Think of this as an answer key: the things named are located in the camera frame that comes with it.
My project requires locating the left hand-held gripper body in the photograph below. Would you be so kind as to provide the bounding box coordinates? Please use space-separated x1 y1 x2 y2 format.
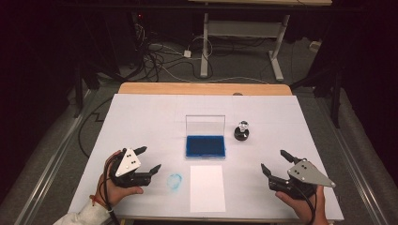
108 147 153 188

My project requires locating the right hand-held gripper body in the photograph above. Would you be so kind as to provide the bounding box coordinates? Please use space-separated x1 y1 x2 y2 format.
268 157 337 202

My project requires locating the black round stamp cap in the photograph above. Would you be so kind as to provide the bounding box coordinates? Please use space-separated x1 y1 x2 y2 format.
233 128 251 142

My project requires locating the round stamp with clear handle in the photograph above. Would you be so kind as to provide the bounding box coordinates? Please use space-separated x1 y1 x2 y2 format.
233 120 251 142

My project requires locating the blue ink pad case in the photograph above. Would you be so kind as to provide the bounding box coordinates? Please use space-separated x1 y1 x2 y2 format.
185 114 227 159

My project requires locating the white paper sheet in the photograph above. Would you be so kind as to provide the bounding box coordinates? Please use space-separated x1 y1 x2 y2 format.
189 164 227 214

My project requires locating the person's left hand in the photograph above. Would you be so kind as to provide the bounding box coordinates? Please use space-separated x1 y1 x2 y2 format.
93 149 145 207

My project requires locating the person's right hand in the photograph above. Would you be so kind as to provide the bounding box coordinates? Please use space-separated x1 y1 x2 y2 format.
275 185 329 225

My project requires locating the white table cover board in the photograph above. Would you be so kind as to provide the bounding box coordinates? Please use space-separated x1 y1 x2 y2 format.
67 93 345 222

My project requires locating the black metal stand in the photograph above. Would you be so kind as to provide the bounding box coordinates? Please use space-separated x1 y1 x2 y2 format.
289 67 343 129
72 62 101 119

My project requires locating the wooden table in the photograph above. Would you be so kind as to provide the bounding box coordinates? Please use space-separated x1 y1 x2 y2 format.
117 82 294 97

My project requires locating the small white floor box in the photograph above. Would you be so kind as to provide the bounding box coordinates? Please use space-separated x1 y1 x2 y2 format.
309 40 323 53

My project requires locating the blue ink smudge ring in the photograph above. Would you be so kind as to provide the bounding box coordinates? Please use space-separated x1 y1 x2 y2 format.
166 172 184 191

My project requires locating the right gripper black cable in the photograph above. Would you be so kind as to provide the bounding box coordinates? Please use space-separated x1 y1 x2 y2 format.
297 182 317 225

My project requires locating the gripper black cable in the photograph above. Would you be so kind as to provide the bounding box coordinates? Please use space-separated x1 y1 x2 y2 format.
297 182 317 225
101 156 121 225

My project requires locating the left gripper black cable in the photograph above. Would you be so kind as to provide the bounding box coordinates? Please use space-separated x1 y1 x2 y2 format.
101 156 121 225

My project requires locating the red wrist bracelet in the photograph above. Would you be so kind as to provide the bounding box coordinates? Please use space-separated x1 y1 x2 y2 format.
89 195 109 209

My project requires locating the grey metal floor rail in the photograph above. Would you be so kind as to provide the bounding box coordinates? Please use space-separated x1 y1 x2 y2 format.
13 88 97 225
314 93 390 225

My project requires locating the curved black floor cable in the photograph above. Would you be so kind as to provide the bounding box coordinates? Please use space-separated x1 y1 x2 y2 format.
77 97 115 158

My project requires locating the tangle of black cables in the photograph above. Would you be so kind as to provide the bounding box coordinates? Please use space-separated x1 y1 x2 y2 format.
130 12 217 83

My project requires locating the long white floor cable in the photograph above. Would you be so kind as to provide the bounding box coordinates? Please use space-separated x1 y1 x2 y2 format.
146 43 270 85

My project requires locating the white metal desk frame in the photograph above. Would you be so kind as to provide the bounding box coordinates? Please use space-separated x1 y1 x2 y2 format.
199 12 291 83

